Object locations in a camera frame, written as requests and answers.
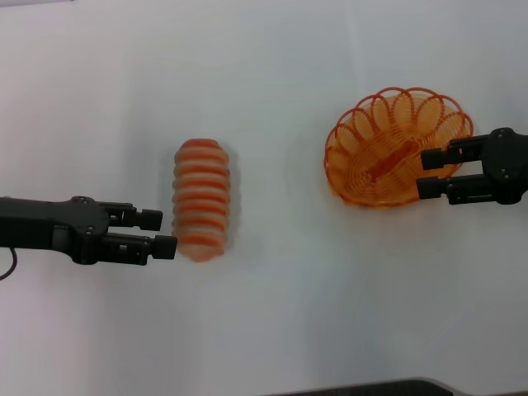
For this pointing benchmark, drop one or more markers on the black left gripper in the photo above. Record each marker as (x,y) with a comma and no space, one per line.
(49,222)

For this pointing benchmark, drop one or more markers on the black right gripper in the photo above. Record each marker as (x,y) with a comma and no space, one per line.
(508,165)

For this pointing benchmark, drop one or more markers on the orange striped bread roll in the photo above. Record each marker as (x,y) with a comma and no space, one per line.
(201,198)

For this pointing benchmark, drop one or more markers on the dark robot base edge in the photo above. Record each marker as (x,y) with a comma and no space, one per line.
(363,387)

